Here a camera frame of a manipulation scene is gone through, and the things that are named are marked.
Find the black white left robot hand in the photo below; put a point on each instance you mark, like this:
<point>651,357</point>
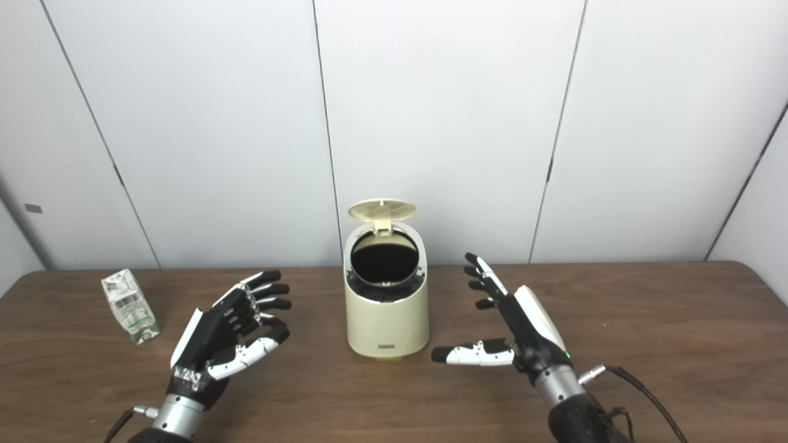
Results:
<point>206,341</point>

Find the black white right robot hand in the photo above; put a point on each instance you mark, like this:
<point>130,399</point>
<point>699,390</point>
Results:
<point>532,332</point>

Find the white green milk carton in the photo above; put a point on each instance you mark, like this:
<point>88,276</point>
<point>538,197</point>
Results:
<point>128,307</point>

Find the cream round bin lid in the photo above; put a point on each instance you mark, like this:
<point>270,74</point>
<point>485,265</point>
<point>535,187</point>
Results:
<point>381,209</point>

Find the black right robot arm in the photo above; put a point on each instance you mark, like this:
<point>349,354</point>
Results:
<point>575,412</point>

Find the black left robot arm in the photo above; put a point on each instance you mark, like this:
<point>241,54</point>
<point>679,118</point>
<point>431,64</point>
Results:
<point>177,418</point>

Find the cream-colored bin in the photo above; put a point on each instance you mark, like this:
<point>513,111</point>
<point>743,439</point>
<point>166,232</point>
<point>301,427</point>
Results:
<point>386,326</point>

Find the black bin liner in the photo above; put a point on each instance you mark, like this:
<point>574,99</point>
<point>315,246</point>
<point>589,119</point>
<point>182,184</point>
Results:
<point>381,261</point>

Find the dark wall panel clip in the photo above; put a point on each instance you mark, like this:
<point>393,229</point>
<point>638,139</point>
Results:
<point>548,170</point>
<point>117,175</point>

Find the small grey wall label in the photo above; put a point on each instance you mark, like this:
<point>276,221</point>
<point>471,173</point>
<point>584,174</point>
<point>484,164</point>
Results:
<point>33,208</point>

